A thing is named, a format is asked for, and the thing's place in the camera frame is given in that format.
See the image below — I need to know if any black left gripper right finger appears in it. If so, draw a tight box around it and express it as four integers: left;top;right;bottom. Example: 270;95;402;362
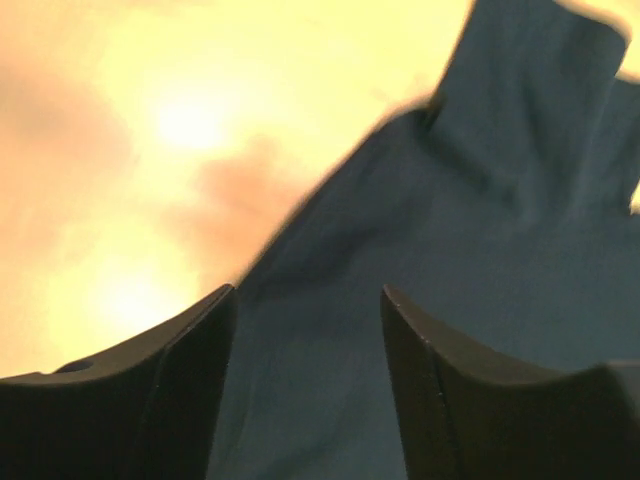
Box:
380;287;639;479

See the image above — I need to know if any black t shirt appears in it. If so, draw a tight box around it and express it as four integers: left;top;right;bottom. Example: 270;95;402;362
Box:
208;1;639;479

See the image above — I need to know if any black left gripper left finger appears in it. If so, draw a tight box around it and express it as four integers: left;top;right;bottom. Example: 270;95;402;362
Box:
1;285;236;479

